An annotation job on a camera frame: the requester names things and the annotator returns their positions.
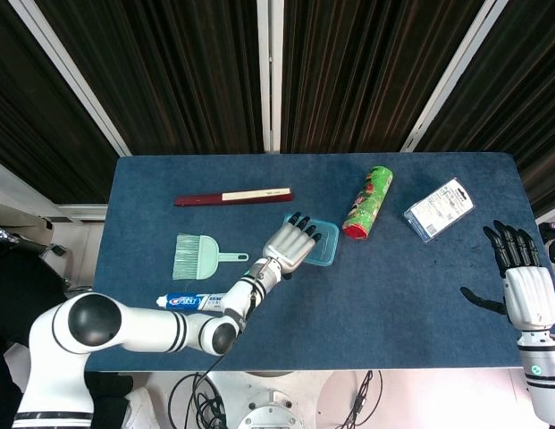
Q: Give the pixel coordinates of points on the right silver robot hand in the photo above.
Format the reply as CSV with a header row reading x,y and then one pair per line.
x,y
532,295

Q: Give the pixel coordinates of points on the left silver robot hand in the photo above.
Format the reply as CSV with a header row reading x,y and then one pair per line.
x,y
290,246

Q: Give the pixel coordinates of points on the clear plastic container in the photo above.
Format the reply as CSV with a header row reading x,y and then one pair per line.
x,y
326,255

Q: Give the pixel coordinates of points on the clear blue plastic box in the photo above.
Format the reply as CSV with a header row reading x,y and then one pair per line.
x,y
328,246

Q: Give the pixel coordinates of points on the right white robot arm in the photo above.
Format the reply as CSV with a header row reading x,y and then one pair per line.
x,y
543,380

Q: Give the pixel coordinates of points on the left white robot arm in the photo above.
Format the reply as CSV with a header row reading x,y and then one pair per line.
x,y
147,328

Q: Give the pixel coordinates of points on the green and red snack canister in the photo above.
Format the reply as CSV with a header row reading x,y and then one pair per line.
x,y
368,201

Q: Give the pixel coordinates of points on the pale green hand brush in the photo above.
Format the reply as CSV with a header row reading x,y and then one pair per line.
x,y
201,259

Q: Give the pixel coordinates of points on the dark red folded fan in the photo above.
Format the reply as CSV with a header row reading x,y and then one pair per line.
x,y
201,199

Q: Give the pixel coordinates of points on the blue velvet table cloth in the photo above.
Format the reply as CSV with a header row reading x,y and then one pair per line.
x,y
393,313

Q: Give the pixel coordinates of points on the blue white toothpaste tube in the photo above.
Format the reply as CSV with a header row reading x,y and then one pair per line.
x,y
179,303

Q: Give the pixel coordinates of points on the clear blister pack card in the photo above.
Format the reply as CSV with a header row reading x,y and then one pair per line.
x,y
438,210

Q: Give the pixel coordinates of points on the dark brown curtain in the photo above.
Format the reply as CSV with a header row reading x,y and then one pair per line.
x,y
36,134
527,89
348,67
179,67

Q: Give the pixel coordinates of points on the white upright frame post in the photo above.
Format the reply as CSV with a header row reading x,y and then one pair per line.
x,y
270,76

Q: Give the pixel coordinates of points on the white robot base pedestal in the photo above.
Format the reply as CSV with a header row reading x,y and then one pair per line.
x,y
268,415

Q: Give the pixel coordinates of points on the white slanted frame post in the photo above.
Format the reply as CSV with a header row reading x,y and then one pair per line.
x,y
447,76
71,76

